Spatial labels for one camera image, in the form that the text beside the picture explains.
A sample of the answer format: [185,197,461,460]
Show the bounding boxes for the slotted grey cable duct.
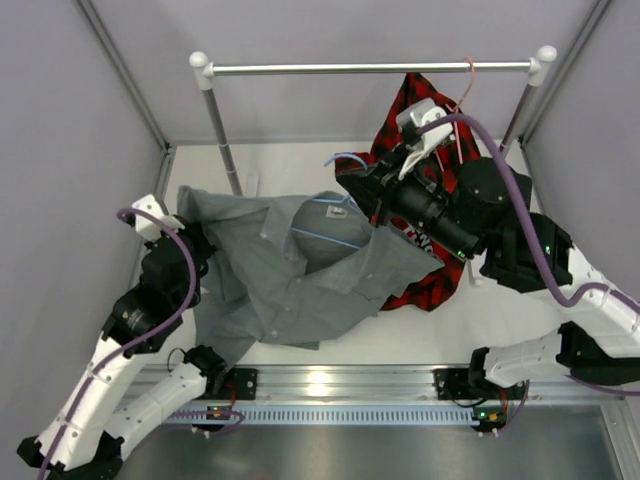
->
[167,405,479,427]

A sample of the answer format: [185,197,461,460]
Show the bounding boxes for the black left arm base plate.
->
[218,368,258,401]

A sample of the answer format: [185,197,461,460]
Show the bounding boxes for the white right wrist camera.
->
[394,97,454,181]

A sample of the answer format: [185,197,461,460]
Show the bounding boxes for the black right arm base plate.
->
[433,368,503,401]

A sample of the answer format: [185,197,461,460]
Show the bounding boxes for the silver clothes rack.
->
[189,45,558,196]

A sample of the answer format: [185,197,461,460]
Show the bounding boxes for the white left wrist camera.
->
[131,194,185,242]

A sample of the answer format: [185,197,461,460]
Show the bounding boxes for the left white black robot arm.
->
[17,208,227,479]

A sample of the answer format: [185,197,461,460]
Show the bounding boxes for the pink wire hanger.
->
[435,57,477,173]

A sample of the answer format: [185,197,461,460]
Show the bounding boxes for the grey button shirt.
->
[177,186,443,366]

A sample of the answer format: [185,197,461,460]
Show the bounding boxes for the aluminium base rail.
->
[112,363,626,407]

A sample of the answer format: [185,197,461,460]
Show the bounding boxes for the red black plaid shirt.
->
[334,73,481,311]

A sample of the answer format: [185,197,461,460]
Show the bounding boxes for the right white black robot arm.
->
[336,153,639,397]

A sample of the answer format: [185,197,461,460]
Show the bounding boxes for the blue wire hanger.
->
[291,152,368,250]

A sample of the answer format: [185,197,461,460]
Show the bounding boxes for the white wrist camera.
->
[131,194,185,242]
[394,97,454,181]

